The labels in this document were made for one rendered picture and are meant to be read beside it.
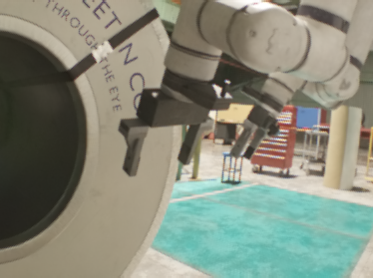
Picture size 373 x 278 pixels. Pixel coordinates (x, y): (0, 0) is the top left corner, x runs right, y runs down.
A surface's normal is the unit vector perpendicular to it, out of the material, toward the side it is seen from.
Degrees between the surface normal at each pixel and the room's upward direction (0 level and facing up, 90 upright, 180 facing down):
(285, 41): 109
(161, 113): 114
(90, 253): 90
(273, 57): 123
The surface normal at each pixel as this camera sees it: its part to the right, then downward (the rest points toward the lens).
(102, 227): 0.73, 0.11
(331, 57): 0.43, 0.45
